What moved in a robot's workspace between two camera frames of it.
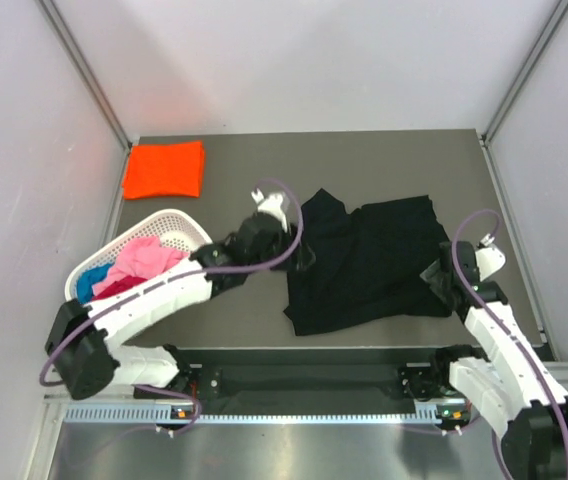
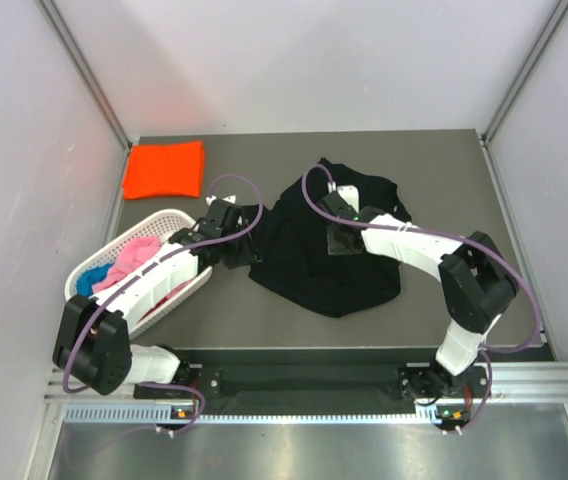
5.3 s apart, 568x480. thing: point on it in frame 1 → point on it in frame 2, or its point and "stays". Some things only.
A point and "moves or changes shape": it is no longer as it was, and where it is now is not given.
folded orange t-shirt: (173, 169) stays
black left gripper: (297, 260) → (247, 256)
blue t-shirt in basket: (90, 278) stays
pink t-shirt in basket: (142, 258) stays
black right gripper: (434, 276) → (335, 248)
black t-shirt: (368, 265) moves or changes shape
